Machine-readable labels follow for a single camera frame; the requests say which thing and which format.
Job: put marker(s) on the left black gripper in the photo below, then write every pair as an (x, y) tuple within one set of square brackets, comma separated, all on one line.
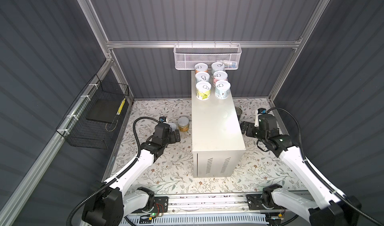
[(172, 139)]

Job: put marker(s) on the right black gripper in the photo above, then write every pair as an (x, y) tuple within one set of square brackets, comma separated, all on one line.
[(250, 126)]

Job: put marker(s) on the white label can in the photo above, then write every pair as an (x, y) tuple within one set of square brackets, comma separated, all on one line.
[(222, 89)]

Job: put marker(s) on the yellow green label can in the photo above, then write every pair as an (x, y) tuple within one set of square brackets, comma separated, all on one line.
[(203, 90)]

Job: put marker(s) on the light blue label can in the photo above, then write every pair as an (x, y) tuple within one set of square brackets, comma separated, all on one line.
[(202, 76)]

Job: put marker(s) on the pink label can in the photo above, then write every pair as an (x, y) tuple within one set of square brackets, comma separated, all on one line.
[(219, 75)]

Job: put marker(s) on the orange label can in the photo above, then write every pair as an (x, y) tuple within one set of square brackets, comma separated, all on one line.
[(201, 67)]

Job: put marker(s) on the teal label can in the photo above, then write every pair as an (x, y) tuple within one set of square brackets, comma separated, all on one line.
[(217, 66)]

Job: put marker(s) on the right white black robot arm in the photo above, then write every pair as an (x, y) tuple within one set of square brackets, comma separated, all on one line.
[(329, 205)]

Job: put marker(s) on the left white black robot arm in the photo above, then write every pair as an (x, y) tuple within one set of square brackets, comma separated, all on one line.
[(126, 172)]

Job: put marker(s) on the white metal cabinet counter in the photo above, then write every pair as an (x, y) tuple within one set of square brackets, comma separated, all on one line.
[(217, 141)]

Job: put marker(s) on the yellow label can back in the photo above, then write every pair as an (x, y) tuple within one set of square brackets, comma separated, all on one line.
[(183, 124)]

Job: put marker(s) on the dark olive can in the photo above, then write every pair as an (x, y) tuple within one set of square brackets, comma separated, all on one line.
[(238, 112)]

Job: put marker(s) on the floral table mat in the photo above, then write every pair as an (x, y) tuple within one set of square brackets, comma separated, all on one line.
[(172, 173)]

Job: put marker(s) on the black pad in basket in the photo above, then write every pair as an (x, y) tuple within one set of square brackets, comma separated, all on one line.
[(104, 111)]

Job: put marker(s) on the small bottle in basket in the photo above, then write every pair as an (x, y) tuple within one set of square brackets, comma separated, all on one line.
[(231, 64)]

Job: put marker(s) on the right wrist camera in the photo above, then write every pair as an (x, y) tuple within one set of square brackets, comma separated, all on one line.
[(261, 117)]

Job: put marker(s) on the black wire basket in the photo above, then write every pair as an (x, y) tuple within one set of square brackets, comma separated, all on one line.
[(80, 132)]

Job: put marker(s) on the aluminium mounting rail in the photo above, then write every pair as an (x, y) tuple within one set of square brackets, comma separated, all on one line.
[(200, 204)]

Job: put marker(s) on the white wire mesh basket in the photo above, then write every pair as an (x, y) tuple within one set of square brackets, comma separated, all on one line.
[(186, 56)]

